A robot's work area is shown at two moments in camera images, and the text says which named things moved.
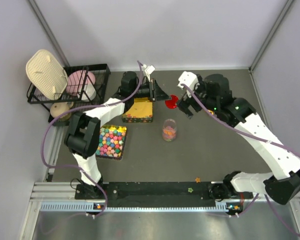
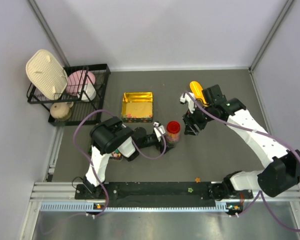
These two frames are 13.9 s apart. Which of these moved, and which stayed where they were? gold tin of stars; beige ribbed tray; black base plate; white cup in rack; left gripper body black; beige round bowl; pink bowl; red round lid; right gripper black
Moved: red round lid; left gripper body black; right gripper black
Stayed: white cup in rack; pink bowl; gold tin of stars; black base plate; beige ribbed tray; beige round bowl
